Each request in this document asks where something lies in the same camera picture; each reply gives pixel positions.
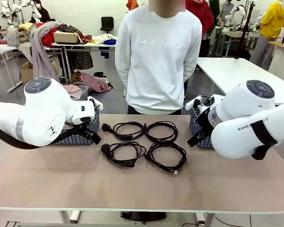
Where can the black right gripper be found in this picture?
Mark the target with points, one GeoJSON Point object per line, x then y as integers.
{"type": "Point", "coordinates": [203, 120]}

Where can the brown cardboard box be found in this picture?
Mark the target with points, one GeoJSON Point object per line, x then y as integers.
{"type": "Point", "coordinates": [66, 37]}

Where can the white cabinet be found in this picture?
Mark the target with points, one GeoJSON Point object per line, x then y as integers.
{"type": "Point", "coordinates": [281, 61]}

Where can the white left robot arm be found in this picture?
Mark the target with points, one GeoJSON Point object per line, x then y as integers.
{"type": "Point", "coordinates": [38, 113]}

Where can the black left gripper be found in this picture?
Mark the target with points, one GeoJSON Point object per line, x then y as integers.
{"type": "Point", "coordinates": [87, 130]}

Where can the white background table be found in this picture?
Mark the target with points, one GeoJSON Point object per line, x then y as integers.
{"type": "Point", "coordinates": [85, 45]}

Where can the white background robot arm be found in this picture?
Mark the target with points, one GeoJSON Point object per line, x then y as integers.
{"type": "Point", "coordinates": [234, 10]}
{"type": "Point", "coordinates": [5, 3]}

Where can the person right forearm white sleeve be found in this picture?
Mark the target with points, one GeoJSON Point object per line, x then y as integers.
{"type": "Point", "coordinates": [121, 80]}

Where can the black office chair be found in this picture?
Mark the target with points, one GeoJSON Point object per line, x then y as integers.
{"type": "Point", "coordinates": [107, 23]}

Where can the black white grid cloth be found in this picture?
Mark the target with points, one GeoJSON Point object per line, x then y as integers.
{"type": "Point", "coordinates": [84, 60]}

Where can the person in white sweatshirt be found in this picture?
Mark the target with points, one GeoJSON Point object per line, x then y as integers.
{"type": "Point", "coordinates": [156, 71]}

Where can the clear plastic storage bin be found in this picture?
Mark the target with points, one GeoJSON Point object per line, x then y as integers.
{"type": "Point", "coordinates": [84, 92]}

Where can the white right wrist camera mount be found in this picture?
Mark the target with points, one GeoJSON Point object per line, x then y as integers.
{"type": "Point", "coordinates": [190, 104]}

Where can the masked person in black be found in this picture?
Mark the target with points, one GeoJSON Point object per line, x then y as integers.
{"type": "Point", "coordinates": [43, 14]}

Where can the grey-blue plastic basket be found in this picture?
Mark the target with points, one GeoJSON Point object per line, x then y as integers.
{"type": "Point", "coordinates": [73, 140]}
{"type": "Point", "coordinates": [204, 143]}

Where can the red checked clothes pile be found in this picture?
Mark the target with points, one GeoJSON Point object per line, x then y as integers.
{"type": "Point", "coordinates": [94, 82]}

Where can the red white checkered cloth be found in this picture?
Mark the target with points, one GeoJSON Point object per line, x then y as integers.
{"type": "Point", "coordinates": [41, 59]}

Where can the open cardboard box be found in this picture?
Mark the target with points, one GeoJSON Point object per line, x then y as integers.
{"type": "Point", "coordinates": [26, 73]}

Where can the black tripod stand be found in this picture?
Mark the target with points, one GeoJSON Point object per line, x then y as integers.
{"type": "Point", "coordinates": [245, 35]}

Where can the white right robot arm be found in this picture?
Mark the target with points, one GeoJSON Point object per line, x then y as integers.
{"type": "Point", "coordinates": [239, 137]}

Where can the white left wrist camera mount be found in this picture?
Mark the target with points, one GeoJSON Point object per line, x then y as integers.
{"type": "Point", "coordinates": [97, 102]}

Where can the white ironing board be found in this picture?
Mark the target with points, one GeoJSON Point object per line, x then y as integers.
{"type": "Point", "coordinates": [4, 48]}

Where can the white yellow clothes heap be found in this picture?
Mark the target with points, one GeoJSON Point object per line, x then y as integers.
{"type": "Point", "coordinates": [101, 37]}

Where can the orange hanging garment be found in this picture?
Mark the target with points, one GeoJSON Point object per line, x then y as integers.
{"type": "Point", "coordinates": [132, 4]}

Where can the black chair base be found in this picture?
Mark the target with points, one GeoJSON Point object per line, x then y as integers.
{"type": "Point", "coordinates": [144, 215]}

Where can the person left forearm white sleeve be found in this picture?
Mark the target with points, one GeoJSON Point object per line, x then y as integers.
{"type": "Point", "coordinates": [191, 71]}

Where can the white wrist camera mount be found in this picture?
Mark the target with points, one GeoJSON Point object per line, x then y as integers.
{"type": "Point", "coordinates": [190, 104]}
{"type": "Point", "coordinates": [97, 102]}

